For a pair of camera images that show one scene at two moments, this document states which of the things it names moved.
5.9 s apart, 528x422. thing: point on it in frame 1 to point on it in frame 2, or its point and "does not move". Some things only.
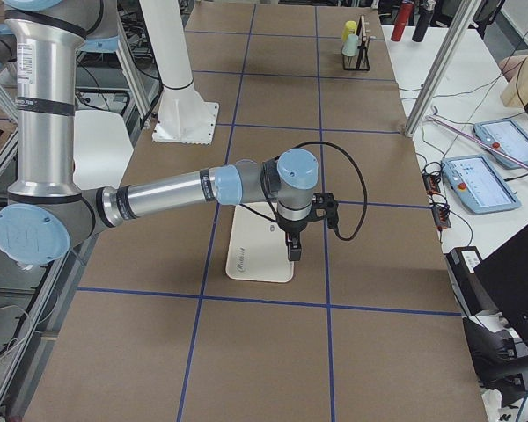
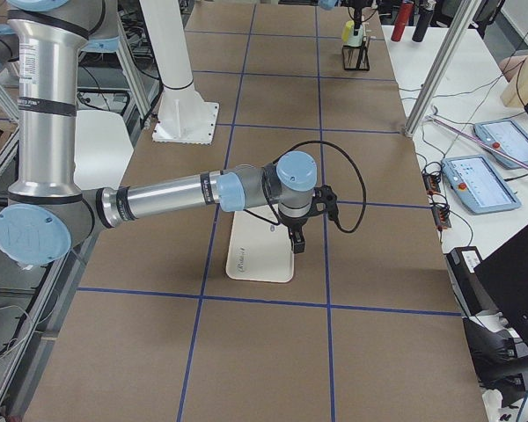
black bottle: [426, 14] does not move
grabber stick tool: [481, 141] does not move
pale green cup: [350, 47] to [355, 40]
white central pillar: [184, 117] does not move
